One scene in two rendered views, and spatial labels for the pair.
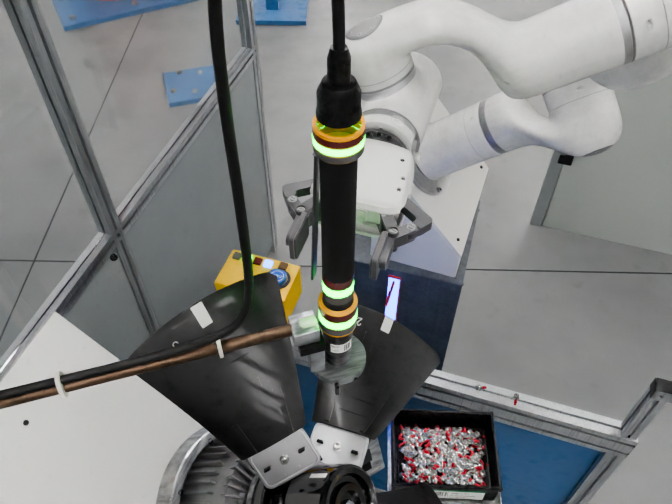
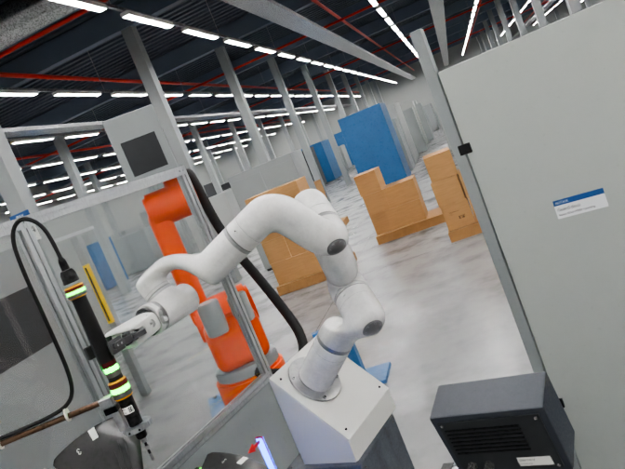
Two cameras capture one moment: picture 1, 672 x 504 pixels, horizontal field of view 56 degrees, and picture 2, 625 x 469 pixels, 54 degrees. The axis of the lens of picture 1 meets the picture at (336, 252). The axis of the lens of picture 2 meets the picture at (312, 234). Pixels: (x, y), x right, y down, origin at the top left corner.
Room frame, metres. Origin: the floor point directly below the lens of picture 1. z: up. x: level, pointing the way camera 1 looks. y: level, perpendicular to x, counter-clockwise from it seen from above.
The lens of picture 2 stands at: (-0.80, -0.89, 1.88)
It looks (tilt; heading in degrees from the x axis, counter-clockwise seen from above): 7 degrees down; 15
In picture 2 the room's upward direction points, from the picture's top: 22 degrees counter-clockwise
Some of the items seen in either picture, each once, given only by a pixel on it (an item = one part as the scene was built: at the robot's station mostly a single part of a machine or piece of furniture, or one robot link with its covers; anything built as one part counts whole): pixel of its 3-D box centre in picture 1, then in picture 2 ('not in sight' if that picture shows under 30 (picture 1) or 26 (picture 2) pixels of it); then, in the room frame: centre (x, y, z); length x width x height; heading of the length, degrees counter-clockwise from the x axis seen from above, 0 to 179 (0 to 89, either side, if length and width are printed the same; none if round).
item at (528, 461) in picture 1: (412, 451); not in sight; (0.73, -0.21, 0.45); 0.82 x 0.01 x 0.66; 72
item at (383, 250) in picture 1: (394, 249); (124, 341); (0.42, -0.06, 1.65); 0.07 x 0.03 x 0.03; 162
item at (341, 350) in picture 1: (338, 252); (102, 349); (0.42, 0.00, 1.64); 0.04 x 0.04 x 0.46
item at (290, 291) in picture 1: (259, 288); not in sight; (0.85, 0.17, 1.02); 0.16 x 0.10 x 0.11; 72
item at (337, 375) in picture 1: (329, 340); (126, 411); (0.41, 0.01, 1.49); 0.09 x 0.07 x 0.10; 107
